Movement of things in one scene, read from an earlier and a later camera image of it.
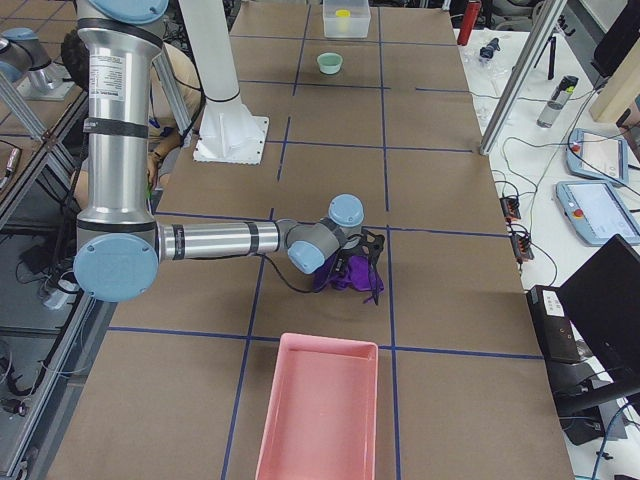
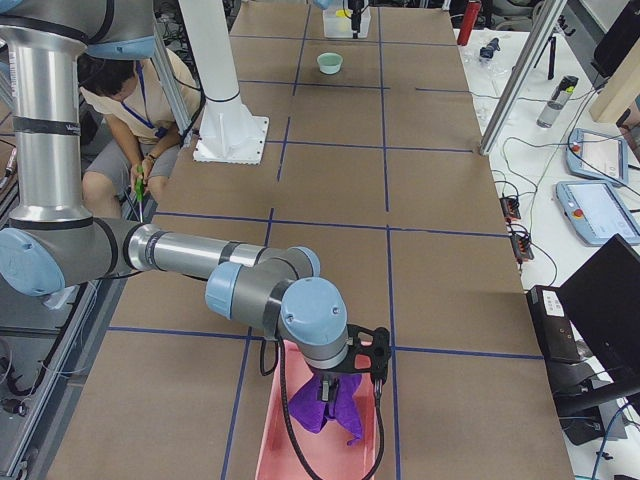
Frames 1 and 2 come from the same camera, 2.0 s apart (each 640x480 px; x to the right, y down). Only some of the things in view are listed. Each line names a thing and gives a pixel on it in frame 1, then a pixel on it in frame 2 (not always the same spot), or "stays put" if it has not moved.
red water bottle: [471, 15] stays put
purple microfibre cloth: [359, 275] -> [307, 407]
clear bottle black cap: [560, 96] stays put
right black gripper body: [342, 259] -> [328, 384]
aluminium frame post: [543, 26] stays put
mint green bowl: [329, 62] stays put
